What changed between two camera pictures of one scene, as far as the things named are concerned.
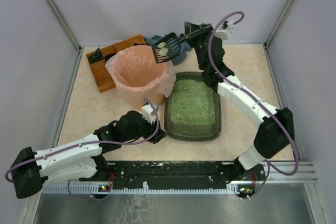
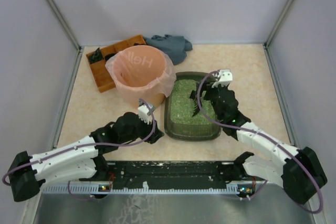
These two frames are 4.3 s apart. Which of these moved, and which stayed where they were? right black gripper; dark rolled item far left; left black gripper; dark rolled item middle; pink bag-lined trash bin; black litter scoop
Moved: right black gripper; black litter scoop
Stayed: dark rolled item middle; left black gripper; dark rolled item far left; pink bag-lined trash bin
